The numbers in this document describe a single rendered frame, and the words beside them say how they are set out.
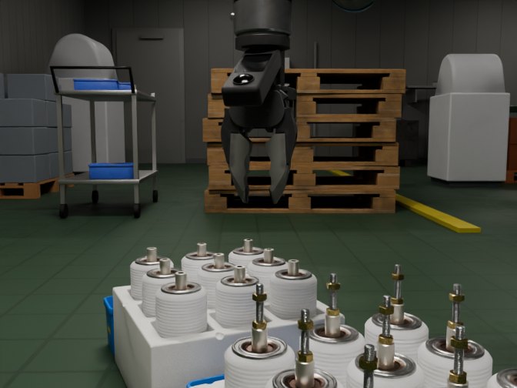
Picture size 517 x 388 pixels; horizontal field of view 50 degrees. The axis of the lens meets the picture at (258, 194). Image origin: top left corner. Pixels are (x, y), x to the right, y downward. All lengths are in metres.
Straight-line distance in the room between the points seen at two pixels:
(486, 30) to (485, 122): 4.65
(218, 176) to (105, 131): 2.98
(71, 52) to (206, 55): 3.19
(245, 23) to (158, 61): 8.60
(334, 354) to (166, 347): 0.33
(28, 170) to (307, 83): 2.36
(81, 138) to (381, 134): 3.81
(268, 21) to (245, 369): 0.44
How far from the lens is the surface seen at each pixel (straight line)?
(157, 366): 1.01
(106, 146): 6.43
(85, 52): 6.59
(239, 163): 0.72
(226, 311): 1.07
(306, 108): 3.64
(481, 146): 5.67
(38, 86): 5.09
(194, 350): 1.02
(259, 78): 0.64
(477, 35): 10.12
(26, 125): 4.75
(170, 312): 1.02
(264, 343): 0.77
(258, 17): 0.71
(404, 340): 0.86
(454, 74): 5.66
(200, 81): 9.26
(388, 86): 3.73
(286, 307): 1.11
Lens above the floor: 0.54
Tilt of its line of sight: 7 degrees down
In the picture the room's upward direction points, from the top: straight up
